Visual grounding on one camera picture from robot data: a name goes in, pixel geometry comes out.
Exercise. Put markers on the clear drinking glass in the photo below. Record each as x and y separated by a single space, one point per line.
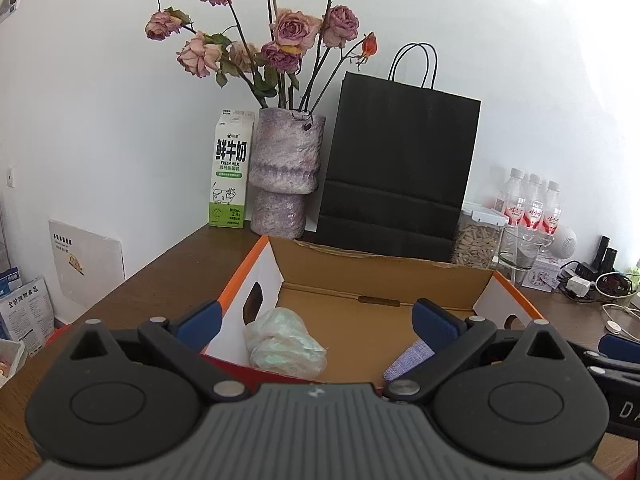
520 260

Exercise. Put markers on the dried pink rose bouquet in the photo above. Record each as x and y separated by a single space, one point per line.
295 27

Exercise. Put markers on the lilac woven cloth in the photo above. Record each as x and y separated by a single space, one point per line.
407 360

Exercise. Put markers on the white charger plug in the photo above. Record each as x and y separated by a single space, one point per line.
580 286

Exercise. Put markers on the stack of leaflets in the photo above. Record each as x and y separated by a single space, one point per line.
27 315

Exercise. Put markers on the white printed tin box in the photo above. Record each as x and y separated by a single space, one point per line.
542 275

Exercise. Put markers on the purple textured vase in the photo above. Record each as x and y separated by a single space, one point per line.
285 160

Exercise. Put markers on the black power adapter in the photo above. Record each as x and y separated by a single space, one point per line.
585 269

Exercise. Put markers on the black upright device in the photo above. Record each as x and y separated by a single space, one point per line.
606 255

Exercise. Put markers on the white wall socket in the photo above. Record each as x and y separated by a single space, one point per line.
10 176

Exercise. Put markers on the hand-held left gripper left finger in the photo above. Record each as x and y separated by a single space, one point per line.
197 321

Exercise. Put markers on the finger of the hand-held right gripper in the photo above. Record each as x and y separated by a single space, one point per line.
620 345

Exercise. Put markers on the clear seed container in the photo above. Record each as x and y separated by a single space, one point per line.
475 245

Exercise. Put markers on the clear plastic wrap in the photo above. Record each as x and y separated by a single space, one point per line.
280 340

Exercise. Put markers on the black paper bag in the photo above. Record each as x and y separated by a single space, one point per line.
400 160

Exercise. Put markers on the red label water bottle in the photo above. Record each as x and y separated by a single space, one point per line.
510 200
534 205
551 210

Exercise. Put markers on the white round speaker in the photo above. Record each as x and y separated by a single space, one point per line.
567 242

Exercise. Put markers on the red orange cardboard box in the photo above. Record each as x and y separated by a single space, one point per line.
350 270

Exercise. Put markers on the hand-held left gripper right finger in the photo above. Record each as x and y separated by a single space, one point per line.
435 323

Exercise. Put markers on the white green milk carton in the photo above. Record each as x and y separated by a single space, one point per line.
231 170

